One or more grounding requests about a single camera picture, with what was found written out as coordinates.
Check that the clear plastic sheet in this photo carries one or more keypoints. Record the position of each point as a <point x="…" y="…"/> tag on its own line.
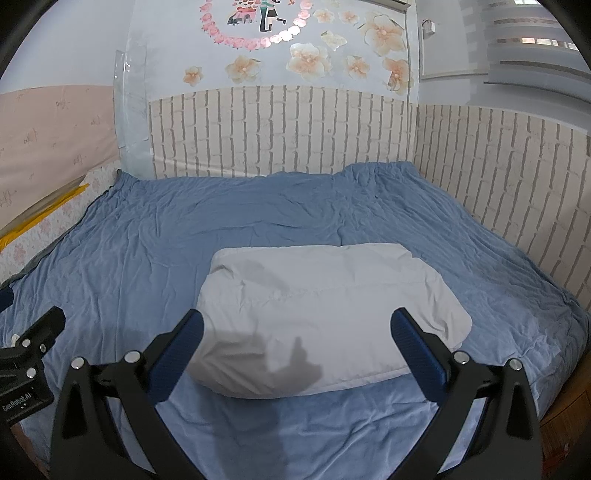
<point x="134" y="115"/>

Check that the blue bed sheet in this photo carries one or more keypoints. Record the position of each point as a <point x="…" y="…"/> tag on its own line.
<point x="161" y="230"/>

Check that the pink petal garland sticker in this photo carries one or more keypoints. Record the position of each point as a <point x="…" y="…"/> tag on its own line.
<point x="240" y="41"/>

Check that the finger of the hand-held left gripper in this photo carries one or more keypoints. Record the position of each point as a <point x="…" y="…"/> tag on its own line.
<point x="46" y="327"/>
<point x="4" y="297"/>

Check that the small white wall box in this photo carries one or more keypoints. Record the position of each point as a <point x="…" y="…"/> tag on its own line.
<point x="428" y="26"/>

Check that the pink patterned board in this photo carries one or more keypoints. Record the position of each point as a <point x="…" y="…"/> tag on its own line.
<point x="46" y="138"/>

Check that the floral mattress cover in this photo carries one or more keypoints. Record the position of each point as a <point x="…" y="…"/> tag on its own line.
<point x="41" y="244"/>

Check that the brick pattern wall padding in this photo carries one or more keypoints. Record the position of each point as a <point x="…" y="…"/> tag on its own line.
<point x="508" y="184"/>
<point x="286" y="134"/>

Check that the wooden bed frame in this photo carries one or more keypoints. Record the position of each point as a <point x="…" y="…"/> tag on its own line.
<point x="568" y="415"/>

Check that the window blinds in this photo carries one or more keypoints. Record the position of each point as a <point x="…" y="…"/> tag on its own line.
<point x="531" y="46"/>

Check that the cartoon couple wall sticker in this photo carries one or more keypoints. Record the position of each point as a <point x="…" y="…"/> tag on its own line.
<point x="258" y="14"/>

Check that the white padded coat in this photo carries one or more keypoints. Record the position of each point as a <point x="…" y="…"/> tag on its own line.
<point x="323" y="300"/>

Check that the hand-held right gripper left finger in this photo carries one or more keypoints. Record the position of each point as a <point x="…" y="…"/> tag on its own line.
<point x="175" y="355"/>

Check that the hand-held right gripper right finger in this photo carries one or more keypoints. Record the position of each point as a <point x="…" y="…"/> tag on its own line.
<point x="418" y="355"/>

